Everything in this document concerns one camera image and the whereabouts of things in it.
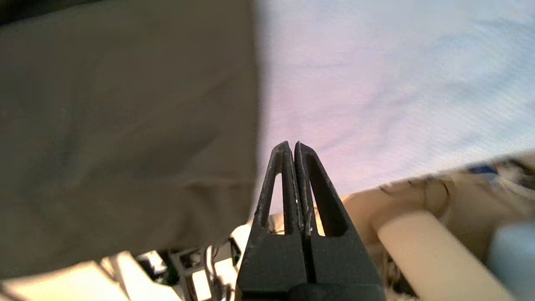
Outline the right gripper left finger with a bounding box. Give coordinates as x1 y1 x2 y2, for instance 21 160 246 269
235 141 308 301

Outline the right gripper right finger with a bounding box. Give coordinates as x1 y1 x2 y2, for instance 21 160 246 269
294 141 382 286

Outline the black hoodie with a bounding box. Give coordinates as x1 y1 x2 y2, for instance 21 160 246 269
0 0 260 280

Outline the cream cylindrical bar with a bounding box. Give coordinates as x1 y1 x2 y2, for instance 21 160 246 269
376 210 515 301

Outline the patterned beige mattress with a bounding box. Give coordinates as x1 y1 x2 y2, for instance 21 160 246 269
341 151 535 301

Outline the blue bed cover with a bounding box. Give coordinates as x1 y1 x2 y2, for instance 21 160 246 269
253 0 535 222

